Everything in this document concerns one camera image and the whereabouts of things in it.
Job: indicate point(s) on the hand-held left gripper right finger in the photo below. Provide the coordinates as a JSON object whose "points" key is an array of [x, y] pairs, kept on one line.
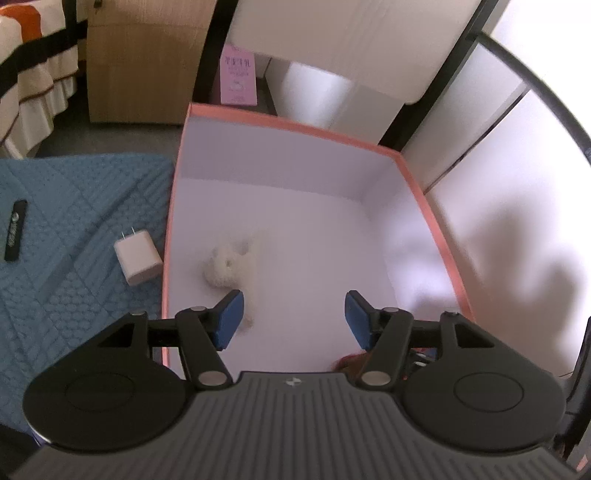
{"points": [[358, 323]]}

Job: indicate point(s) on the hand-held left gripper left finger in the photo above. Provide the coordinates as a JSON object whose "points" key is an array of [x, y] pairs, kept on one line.
{"points": [[231, 319]]}

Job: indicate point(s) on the red and black toy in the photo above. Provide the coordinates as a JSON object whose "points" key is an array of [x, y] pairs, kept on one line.
{"points": [[350, 362]]}

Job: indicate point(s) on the white plush toy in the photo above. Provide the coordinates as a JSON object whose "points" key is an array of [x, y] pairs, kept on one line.
{"points": [[228, 265]]}

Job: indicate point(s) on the pink cardboard box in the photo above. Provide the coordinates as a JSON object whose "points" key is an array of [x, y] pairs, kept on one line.
{"points": [[300, 230]]}

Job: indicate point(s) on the white plug charger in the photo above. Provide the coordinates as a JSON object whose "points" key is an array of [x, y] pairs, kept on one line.
{"points": [[138, 256]]}

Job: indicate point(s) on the black rectangular device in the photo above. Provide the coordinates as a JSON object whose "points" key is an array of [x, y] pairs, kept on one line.
{"points": [[16, 230]]}

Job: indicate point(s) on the blue quilted blanket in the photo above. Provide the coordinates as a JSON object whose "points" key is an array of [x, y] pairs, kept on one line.
{"points": [[69, 194]]}

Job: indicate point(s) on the pink carton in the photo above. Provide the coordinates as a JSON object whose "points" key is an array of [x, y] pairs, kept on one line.
{"points": [[238, 76]]}

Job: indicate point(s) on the wooden nightstand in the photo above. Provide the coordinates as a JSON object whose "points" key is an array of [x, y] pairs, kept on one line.
{"points": [[138, 60]]}

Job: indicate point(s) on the striped bed cover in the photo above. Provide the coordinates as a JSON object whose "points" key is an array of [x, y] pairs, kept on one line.
{"points": [[27, 69]]}

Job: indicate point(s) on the white chair with black frame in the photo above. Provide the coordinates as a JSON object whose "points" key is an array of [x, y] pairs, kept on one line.
{"points": [[346, 37]]}

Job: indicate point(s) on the curved black metal rail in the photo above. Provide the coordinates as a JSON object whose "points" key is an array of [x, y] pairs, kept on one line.
{"points": [[545, 78]]}

